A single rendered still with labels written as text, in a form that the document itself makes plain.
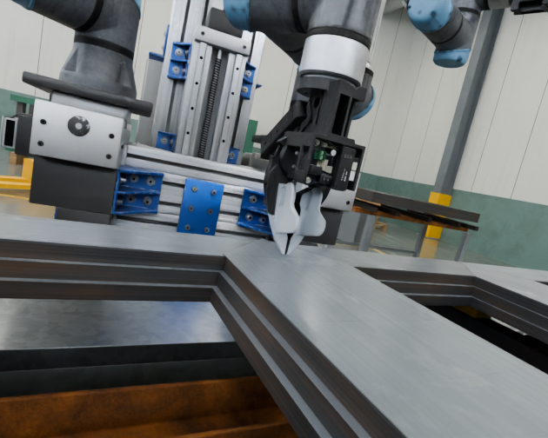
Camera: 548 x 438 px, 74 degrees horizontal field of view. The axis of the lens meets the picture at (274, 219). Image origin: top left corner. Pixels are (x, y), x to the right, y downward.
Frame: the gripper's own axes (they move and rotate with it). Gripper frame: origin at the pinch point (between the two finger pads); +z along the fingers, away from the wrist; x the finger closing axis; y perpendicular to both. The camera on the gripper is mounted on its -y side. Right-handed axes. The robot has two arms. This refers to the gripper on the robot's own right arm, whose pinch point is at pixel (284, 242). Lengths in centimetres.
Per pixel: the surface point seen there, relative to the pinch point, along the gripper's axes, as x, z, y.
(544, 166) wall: 749, -113, -376
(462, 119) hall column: 752, -206, -588
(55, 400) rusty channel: -23.8, 15.5, 6.3
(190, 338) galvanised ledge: -6.3, 19.6, -11.0
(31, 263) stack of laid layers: -27.0, 3.1, 4.5
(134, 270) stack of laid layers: -18.5, 3.3, 4.4
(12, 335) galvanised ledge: -29.8, 19.5, -13.3
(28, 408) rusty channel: -25.8, 16.1, 6.3
